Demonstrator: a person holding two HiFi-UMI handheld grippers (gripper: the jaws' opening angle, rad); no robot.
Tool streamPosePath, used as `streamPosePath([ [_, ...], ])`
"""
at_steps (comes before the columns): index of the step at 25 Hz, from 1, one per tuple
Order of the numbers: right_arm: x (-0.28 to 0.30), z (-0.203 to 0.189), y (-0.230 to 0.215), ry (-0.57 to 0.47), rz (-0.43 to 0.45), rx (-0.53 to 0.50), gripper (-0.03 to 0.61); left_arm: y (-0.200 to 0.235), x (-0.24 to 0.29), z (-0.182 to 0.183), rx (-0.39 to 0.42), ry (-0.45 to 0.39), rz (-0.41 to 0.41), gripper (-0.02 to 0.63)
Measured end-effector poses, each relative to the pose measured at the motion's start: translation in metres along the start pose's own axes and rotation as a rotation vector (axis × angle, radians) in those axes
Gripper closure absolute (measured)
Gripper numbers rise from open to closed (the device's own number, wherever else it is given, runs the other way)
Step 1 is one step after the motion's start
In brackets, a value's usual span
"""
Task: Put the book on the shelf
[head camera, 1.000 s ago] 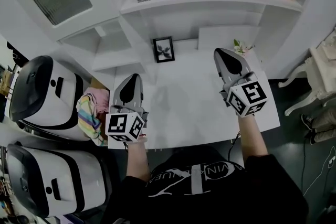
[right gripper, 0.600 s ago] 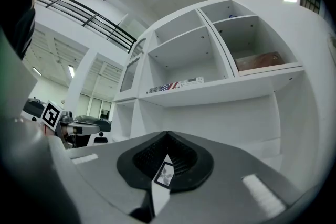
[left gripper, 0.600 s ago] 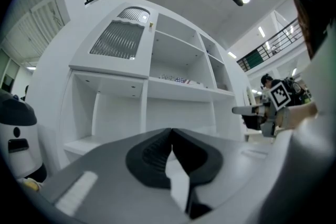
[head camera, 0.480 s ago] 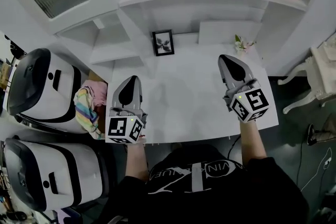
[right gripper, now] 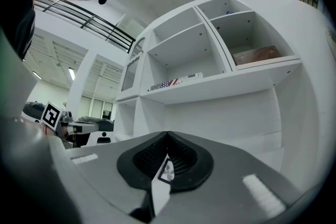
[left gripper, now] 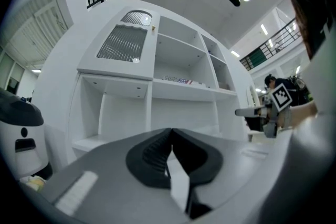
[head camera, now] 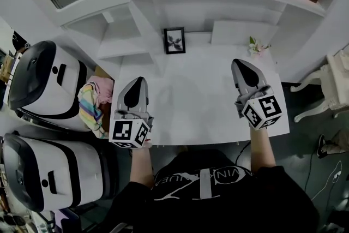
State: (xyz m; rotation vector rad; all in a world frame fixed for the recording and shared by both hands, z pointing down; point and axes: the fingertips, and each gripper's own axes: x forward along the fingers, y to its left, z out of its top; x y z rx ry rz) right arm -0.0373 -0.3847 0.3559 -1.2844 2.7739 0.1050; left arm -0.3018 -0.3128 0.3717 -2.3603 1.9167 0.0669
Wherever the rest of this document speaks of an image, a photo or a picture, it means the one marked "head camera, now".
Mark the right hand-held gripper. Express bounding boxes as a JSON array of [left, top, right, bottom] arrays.
[[231, 59, 282, 132]]

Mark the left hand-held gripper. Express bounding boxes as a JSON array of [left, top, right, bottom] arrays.
[[109, 76, 155, 150]]

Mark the white shelf unit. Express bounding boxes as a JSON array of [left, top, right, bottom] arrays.
[[5, 0, 347, 83]]

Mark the person's left forearm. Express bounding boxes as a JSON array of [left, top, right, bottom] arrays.
[[129, 141, 155, 189]]

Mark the person's right forearm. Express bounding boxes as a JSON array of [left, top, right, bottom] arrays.
[[249, 125, 277, 173]]

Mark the pink cloth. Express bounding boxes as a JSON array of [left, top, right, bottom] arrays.
[[87, 75, 115, 106]]

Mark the rainbow striped cloth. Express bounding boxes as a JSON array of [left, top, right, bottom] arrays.
[[77, 82, 109, 140]]

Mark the white ornate chair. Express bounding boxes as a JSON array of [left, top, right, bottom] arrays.
[[289, 50, 349, 124]]

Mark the white and black machine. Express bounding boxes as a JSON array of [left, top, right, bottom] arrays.
[[2, 132, 121, 213], [7, 40, 95, 133]]

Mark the person's black printed shirt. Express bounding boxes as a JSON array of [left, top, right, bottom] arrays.
[[105, 148, 320, 233]]

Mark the black picture frame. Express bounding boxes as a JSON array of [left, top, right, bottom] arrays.
[[163, 27, 187, 56]]

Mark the thin black cable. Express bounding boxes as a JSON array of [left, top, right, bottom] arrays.
[[303, 153, 315, 198]]

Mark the white cable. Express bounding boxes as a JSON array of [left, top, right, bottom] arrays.
[[310, 160, 343, 201]]

